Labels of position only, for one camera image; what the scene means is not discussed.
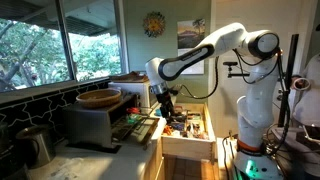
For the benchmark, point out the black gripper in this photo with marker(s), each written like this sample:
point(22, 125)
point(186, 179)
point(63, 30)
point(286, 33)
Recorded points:
point(164, 103)

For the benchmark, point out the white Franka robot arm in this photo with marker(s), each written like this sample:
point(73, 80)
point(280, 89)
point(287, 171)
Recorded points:
point(226, 40)

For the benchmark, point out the toaster oven glass door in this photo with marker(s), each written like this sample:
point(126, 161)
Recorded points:
point(146, 133)

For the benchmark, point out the green plastic object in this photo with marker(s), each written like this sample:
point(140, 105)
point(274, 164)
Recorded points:
point(134, 117)

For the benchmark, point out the red plastic object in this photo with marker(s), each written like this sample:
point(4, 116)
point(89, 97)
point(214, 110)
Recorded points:
point(133, 110)

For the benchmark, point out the white microwave oven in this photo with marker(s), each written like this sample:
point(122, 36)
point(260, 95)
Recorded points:
point(133, 92)

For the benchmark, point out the wooden tray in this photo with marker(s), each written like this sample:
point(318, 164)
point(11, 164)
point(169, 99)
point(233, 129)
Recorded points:
point(128, 78)

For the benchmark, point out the silver toaster oven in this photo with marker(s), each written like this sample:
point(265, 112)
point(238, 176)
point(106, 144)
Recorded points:
point(86, 123)

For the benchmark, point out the light blue bowl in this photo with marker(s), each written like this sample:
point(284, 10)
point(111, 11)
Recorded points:
point(158, 112)

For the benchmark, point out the orange drawer item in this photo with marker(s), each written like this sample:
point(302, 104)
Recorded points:
point(167, 130)

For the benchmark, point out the open wooden drawer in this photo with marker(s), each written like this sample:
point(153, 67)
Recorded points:
point(186, 146)

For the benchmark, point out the woven wicker basket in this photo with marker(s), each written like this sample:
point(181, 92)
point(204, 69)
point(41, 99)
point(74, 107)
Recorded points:
point(98, 98)

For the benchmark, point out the grey side table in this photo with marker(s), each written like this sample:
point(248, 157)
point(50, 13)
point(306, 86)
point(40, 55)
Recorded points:
point(293, 150)

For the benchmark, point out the metal kettle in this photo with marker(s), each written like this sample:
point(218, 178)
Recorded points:
point(35, 145)

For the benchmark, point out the person in white shirt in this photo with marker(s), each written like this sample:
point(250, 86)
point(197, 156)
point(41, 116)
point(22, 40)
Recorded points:
point(308, 100)

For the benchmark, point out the dark device on table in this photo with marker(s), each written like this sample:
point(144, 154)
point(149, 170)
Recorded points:
point(311, 133)

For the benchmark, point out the wall calendar with landscape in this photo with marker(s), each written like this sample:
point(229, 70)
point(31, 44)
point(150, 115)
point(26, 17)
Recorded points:
point(190, 33)

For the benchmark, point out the sun wall decoration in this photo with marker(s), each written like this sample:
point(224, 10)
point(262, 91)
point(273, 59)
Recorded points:
point(154, 24)

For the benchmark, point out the black camera stand pole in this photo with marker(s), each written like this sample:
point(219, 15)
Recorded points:
point(289, 73)

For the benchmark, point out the window frame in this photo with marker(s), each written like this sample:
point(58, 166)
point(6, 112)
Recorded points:
point(65, 40)

